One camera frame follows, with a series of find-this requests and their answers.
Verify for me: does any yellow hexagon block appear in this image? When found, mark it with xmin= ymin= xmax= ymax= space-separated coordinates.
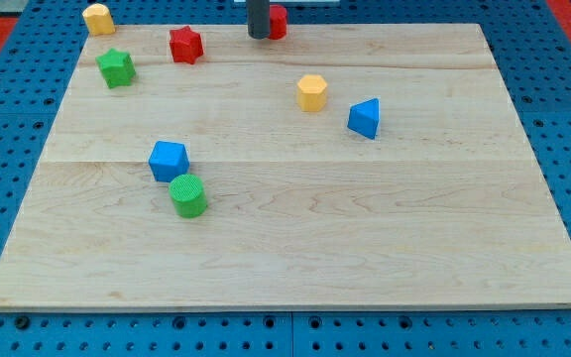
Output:
xmin=296 ymin=74 xmax=327 ymax=112

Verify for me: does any wooden board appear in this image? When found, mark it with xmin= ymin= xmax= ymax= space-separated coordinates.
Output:
xmin=0 ymin=24 xmax=571 ymax=312

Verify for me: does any blue triangle block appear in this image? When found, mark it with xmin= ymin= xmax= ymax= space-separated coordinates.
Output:
xmin=347 ymin=98 xmax=380 ymax=140

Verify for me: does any green cylinder block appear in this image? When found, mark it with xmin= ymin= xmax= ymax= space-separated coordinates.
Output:
xmin=169 ymin=174 xmax=208 ymax=218

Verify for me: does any blue cube block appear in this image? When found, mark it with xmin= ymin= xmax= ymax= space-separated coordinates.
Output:
xmin=148 ymin=141 xmax=190 ymax=182

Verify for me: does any red block behind tool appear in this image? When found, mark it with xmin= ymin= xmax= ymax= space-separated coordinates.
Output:
xmin=269 ymin=5 xmax=287 ymax=40

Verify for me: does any red star block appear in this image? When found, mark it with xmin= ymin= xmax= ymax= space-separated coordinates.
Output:
xmin=169 ymin=26 xmax=204 ymax=64

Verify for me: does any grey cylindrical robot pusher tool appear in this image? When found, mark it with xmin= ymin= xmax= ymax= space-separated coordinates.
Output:
xmin=246 ymin=0 xmax=271 ymax=40

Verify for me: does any green star block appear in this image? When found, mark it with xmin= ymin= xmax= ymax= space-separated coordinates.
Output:
xmin=95 ymin=48 xmax=136 ymax=89

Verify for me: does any yellow block top left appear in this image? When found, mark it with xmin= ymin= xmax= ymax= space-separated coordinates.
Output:
xmin=82 ymin=3 xmax=116 ymax=36

